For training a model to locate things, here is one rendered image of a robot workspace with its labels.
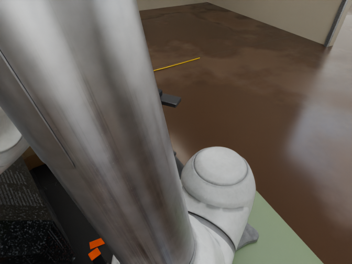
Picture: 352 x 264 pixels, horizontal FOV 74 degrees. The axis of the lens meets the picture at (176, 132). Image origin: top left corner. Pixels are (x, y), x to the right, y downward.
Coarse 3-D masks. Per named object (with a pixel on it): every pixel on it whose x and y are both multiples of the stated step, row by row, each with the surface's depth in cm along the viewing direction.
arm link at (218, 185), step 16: (192, 160) 47; (208, 160) 45; (224, 160) 45; (240, 160) 45; (192, 176) 44; (208, 176) 42; (224, 176) 42; (240, 176) 43; (192, 192) 43; (208, 192) 41; (224, 192) 41; (240, 192) 42; (192, 208) 42; (208, 208) 42; (224, 208) 42; (240, 208) 43; (224, 224) 41; (240, 224) 43
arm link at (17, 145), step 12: (0, 108) 35; (0, 120) 37; (0, 132) 39; (12, 132) 41; (0, 144) 40; (12, 144) 41; (24, 144) 46; (0, 156) 41; (12, 156) 44; (0, 168) 43
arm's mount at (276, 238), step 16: (256, 192) 71; (256, 208) 67; (272, 208) 66; (256, 224) 63; (272, 224) 63; (272, 240) 60; (288, 240) 60; (240, 256) 58; (256, 256) 57; (272, 256) 57; (288, 256) 57; (304, 256) 57
